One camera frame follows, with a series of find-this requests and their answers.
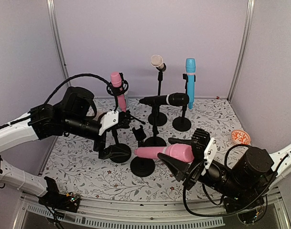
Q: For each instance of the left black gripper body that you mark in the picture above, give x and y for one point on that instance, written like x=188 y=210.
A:
x=99 y=145

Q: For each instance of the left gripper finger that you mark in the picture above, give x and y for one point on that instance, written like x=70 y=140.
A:
x=124 y=120
x=116 y=151

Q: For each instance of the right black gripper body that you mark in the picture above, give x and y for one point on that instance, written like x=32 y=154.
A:
x=199 y=158

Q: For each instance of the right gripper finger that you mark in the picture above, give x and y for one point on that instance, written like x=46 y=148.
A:
x=177 y=167
x=173 y=141

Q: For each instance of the round stand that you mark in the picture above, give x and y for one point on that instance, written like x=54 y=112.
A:
x=117 y=160
x=141 y=167
x=182 y=123
x=161 y=117
x=154 y=140

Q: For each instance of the short pink microphone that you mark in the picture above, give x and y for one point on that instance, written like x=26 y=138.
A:
x=181 y=152

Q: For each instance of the black microphone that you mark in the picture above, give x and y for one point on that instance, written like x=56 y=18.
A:
x=175 y=99

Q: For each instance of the beige microphone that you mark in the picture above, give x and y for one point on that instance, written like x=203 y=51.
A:
x=157 y=62
x=99 y=115

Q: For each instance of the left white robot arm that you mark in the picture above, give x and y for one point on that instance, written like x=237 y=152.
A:
x=75 y=114

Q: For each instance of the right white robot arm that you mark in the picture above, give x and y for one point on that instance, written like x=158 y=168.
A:
x=241 y=186

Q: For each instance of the tall pink microphone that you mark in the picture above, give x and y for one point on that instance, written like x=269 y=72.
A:
x=117 y=82

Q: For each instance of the blue microphone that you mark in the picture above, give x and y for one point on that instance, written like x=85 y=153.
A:
x=190 y=66

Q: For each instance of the floral table mat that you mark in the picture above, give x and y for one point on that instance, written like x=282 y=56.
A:
x=75 y=166

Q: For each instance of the orange patterned small bowl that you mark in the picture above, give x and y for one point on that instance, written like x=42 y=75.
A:
x=240 y=137

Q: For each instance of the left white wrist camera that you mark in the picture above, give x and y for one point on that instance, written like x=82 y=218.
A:
x=107 y=121

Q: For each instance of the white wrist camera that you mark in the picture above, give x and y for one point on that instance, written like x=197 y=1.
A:
x=210 y=153
x=107 y=121

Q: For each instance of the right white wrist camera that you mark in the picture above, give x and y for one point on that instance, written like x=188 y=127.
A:
x=210 y=153

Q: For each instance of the black tripod shock-mount stand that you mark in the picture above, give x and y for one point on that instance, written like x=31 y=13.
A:
x=111 y=91

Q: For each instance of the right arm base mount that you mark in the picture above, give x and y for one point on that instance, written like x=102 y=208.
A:
x=233 y=205

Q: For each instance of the front aluminium rail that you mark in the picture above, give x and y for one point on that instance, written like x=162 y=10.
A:
x=96 y=213

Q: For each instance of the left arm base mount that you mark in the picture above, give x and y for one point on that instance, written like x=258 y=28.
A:
x=56 y=200

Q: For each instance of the left aluminium frame post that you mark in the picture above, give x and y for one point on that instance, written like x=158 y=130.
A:
x=57 y=38

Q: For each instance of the aluminium frame post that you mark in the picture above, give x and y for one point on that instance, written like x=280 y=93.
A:
x=242 y=50
x=57 y=38

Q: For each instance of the right aluminium frame post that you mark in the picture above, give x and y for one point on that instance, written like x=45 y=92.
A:
x=242 y=50

